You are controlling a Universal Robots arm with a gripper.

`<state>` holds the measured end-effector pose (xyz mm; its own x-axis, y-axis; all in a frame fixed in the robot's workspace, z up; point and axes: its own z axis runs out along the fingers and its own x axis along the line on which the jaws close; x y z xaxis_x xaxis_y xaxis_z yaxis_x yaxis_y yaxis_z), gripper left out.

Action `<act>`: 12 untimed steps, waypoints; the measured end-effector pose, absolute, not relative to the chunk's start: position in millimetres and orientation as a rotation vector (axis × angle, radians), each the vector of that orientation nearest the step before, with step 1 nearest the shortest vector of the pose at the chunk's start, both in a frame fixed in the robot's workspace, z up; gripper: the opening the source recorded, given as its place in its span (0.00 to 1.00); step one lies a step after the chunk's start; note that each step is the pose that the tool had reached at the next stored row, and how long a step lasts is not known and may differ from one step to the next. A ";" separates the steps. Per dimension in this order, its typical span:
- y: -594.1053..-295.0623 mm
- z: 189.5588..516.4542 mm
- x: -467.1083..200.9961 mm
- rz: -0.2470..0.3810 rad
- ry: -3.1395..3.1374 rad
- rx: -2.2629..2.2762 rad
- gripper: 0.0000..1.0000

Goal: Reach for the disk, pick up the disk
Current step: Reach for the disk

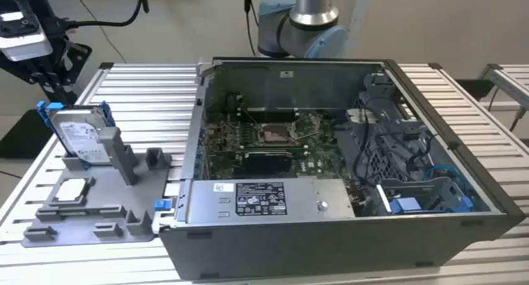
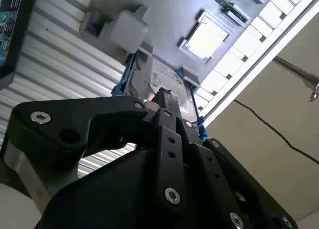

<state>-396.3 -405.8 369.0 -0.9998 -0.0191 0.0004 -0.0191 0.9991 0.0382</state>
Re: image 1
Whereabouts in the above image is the CPU socket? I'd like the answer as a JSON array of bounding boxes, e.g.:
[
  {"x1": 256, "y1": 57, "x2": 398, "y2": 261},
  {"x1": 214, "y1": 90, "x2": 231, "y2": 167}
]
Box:
[{"x1": 256, "y1": 121, "x2": 300, "y2": 143}]

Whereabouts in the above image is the hard disk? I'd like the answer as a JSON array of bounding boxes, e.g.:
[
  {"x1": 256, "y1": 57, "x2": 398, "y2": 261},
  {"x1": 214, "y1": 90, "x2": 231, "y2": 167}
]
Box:
[{"x1": 37, "y1": 100, "x2": 122, "y2": 171}]

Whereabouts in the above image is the grey disk bay blue latch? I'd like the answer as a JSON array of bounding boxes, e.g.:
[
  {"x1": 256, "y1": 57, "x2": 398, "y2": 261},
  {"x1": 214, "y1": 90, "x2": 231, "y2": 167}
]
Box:
[{"x1": 374, "y1": 175, "x2": 476, "y2": 216}]

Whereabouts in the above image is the green motherboard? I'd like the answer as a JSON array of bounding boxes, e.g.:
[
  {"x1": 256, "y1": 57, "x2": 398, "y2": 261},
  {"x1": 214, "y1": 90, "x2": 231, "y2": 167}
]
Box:
[{"x1": 205, "y1": 108, "x2": 352, "y2": 179}]

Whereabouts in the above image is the thick black cable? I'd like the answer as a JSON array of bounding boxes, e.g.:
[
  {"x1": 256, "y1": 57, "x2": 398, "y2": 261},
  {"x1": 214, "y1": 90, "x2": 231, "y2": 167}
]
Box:
[{"x1": 62, "y1": 0, "x2": 151, "y2": 28}]

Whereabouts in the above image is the thin black cable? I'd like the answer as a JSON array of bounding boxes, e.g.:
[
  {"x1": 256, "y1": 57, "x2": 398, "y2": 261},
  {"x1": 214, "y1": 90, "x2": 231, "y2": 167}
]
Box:
[{"x1": 243, "y1": 0, "x2": 260, "y2": 55}]

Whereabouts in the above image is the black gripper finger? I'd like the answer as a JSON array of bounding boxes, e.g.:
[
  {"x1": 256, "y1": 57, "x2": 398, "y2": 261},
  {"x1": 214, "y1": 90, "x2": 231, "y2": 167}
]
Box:
[
  {"x1": 62, "y1": 43, "x2": 93, "y2": 105},
  {"x1": 0, "y1": 60, "x2": 71, "y2": 105}
]

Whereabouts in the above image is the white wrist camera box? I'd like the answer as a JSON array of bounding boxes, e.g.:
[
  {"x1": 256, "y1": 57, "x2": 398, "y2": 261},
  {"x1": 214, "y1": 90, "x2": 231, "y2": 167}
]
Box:
[{"x1": 0, "y1": 9, "x2": 55, "y2": 62}]

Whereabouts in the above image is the black open PC case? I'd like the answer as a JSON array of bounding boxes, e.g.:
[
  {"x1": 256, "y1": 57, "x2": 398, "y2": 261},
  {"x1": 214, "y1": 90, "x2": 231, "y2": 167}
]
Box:
[{"x1": 159, "y1": 56, "x2": 527, "y2": 281}]

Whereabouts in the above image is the grey metal drive cage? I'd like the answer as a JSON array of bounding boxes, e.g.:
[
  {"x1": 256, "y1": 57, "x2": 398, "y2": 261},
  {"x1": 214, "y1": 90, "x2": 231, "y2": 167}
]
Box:
[{"x1": 335, "y1": 72, "x2": 456, "y2": 186}]

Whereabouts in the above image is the blue wire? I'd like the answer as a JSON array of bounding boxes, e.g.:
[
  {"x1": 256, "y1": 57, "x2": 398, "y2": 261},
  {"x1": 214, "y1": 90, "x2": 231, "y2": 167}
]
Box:
[{"x1": 424, "y1": 164, "x2": 467, "y2": 190}]

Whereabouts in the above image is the black RAM slot bank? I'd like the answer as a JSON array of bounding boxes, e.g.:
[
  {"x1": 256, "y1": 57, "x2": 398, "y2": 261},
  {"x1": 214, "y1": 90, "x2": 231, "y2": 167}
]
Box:
[
  {"x1": 247, "y1": 107, "x2": 300, "y2": 119},
  {"x1": 243, "y1": 151, "x2": 291, "y2": 172}
]

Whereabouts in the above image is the silver CPU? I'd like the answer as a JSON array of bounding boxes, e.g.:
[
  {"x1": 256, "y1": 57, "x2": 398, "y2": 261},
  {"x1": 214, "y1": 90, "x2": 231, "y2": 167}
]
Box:
[{"x1": 57, "y1": 178, "x2": 93, "y2": 202}]

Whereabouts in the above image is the thin metal locking lever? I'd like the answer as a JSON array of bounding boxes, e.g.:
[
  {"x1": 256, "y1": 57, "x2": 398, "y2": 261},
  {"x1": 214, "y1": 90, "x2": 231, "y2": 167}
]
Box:
[{"x1": 243, "y1": 108, "x2": 263, "y2": 125}]

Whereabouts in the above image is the silver power supply unit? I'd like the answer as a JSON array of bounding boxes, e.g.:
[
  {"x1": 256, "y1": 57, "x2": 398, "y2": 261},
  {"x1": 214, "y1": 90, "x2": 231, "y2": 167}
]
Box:
[{"x1": 185, "y1": 178, "x2": 356, "y2": 222}]

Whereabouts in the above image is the grey parts rack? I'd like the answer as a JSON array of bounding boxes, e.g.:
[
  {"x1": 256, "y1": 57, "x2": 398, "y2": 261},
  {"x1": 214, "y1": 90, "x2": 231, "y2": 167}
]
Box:
[{"x1": 21, "y1": 126, "x2": 175, "y2": 248}]

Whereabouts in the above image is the aluminium side table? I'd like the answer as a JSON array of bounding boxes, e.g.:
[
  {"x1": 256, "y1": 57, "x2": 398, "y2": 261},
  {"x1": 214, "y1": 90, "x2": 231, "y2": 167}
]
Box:
[{"x1": 479, "y1": 63, "x2": 529, "y2": 108}]

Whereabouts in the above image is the metal socket cover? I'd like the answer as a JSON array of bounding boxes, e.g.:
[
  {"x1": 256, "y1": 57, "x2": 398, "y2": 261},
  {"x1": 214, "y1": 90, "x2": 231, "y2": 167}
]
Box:
[{"x1": 294, "y1": 113, "x2": 324, "y2": 134}]

